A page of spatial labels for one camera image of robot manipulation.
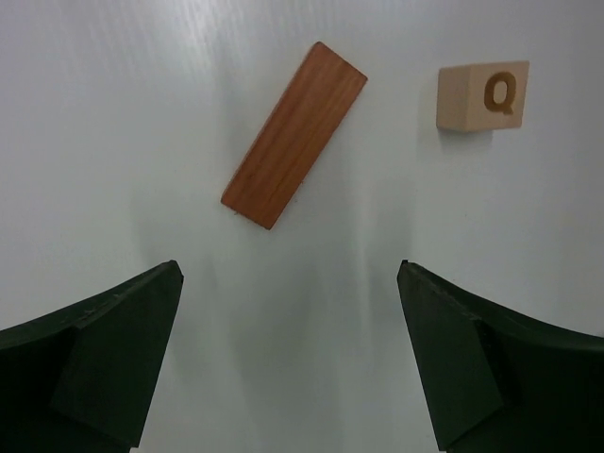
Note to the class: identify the letter Q wood cube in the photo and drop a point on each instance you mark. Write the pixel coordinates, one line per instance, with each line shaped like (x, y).
(482, 96)

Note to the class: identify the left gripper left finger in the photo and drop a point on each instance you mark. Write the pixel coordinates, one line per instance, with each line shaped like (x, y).
(82, 378)

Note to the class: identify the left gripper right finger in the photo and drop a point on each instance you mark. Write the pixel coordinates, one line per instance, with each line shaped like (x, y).
(496, 380)

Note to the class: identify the long red-brown wood block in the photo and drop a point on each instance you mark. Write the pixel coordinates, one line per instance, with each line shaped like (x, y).
(322, 91)

